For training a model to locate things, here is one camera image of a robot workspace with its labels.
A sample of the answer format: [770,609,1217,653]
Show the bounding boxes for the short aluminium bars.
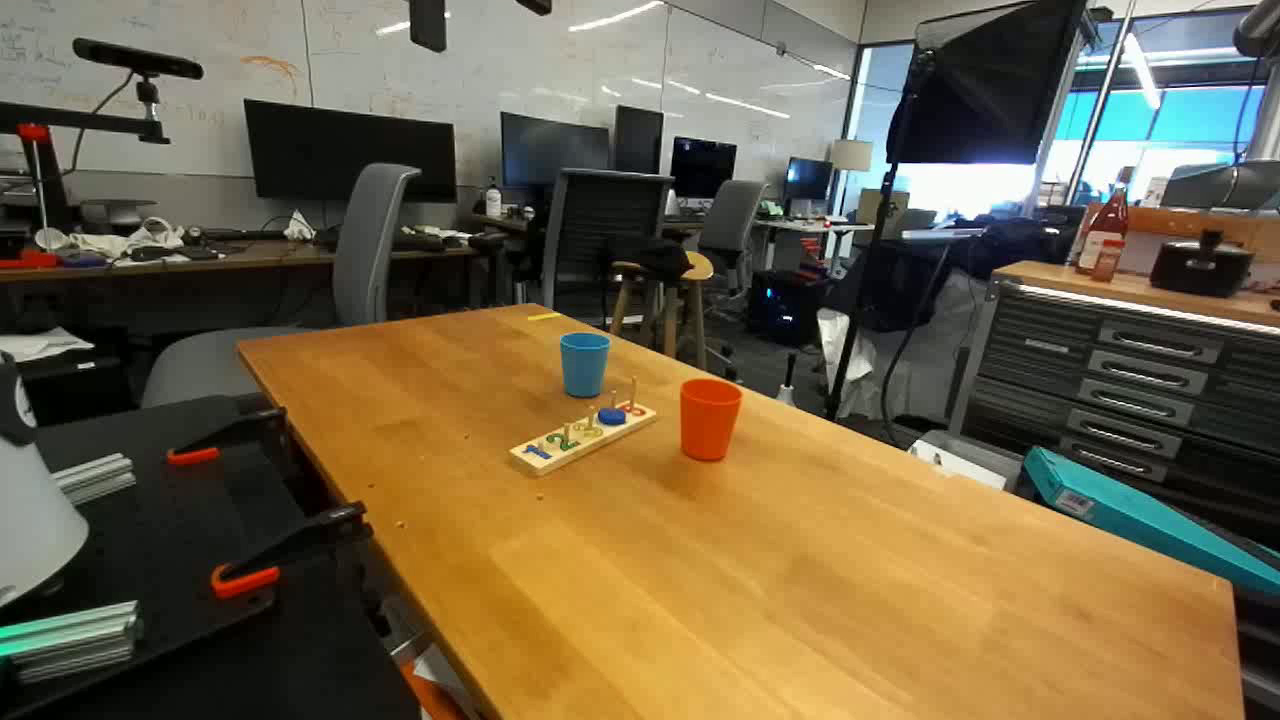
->
[51,446,139,506]

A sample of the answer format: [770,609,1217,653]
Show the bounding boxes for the narrow black monitor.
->
[612,104,667,174]

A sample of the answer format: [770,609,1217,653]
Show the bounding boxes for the red bottle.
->
[1077,184,1134,282]

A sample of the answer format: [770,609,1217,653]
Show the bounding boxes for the black light stand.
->
[825,157,898,422]

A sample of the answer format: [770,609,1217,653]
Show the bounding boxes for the white table lamp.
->
[825,134,877,215]

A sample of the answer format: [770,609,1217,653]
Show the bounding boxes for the grey office chair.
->
[138,159,424,410]

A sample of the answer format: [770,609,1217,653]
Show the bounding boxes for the teal plastic case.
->
[1019,443,1280,602]

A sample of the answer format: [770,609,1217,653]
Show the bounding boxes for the blue plastic cup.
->
[557,333,612,404]

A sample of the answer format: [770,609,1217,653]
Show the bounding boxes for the grey drawer cabinet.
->
[950,255,1280,535]

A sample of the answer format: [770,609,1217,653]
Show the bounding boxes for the orange plastic cup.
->
[678,377,744,468]

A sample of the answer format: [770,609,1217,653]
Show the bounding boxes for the black mesh chair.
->
[539,163,678,314]

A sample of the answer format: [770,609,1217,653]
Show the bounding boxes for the black side table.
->
[0,392,424,720]

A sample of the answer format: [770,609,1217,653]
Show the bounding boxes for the stack of aluminium bars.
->
[0,597,144,687]

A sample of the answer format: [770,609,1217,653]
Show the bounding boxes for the large black monitor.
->
[239,97,462,207]

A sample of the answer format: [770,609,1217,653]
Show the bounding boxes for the wooden stool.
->
[608,249,721,373]

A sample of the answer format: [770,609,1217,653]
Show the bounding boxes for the black boom arm red joint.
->
[0,100,171,148]

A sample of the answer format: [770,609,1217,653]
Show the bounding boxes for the white lamp shade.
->
[0,435,93,610]

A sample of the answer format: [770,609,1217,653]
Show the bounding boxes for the black pot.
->
[1149,227,1257,301]

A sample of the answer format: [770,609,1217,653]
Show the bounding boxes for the black softbox light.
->
[884,0,1091,167]

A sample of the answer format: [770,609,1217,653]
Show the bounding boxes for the white box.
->
[910,428,1024,492]

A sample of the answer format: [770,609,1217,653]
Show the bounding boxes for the wooden number peg board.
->
[509,394,662,478]

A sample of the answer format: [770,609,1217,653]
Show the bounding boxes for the black camera bar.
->
[67,36,207,85]

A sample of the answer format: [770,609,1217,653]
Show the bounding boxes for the black computer monitor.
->
[495,107,617,191]

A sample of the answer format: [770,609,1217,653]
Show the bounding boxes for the grey chair with dark back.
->
[698,174,770,292]

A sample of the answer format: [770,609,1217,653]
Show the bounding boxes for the black clamp with orange tip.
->
[207,498,374,602]
[166,404,291,473]

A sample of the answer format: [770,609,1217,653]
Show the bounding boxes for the wooden office desk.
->
[0,235,484,334]

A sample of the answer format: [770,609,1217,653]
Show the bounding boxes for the small black monitor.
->
[667,130,739,199]

